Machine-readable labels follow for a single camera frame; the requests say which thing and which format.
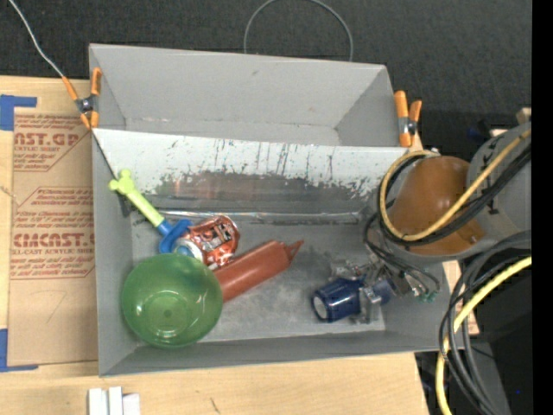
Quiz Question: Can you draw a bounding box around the lime green and blue toy tool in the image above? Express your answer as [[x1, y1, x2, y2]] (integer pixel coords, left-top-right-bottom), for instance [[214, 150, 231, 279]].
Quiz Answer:
[[107, 168, 194, 258]]

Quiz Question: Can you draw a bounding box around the dark blue cylinder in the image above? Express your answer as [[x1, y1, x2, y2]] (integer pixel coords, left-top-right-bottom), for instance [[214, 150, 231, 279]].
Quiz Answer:
[[311, 276, 369, 322]]

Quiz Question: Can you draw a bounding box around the crushed orange drink can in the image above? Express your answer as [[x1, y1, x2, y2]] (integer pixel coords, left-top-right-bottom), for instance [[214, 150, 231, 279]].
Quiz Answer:
[[178, 214, 241, 271]]

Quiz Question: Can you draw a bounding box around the grey metal bin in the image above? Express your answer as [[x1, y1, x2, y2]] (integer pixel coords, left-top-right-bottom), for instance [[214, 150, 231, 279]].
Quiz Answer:
[[87, 42, 467, 378]]

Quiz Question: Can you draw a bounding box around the translucent green plastic bowl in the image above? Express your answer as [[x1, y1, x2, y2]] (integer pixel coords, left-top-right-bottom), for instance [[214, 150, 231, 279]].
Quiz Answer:
[[120, 252, 225, 349]]

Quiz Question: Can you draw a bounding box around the brown cardboard board red print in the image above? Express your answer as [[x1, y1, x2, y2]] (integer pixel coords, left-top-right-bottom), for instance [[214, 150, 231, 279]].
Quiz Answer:
[[0, 74, 101, 374]]

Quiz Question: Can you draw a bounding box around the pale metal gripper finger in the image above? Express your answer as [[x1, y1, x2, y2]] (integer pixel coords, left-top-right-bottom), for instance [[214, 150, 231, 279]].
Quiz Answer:
[[349, 286, 385, 324], [329, 262, 378, 280]]

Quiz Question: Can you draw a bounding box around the red-brown plastic cartridge tube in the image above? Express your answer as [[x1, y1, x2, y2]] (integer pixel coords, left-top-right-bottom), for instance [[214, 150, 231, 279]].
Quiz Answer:
[[213, 239, 306, 303]]

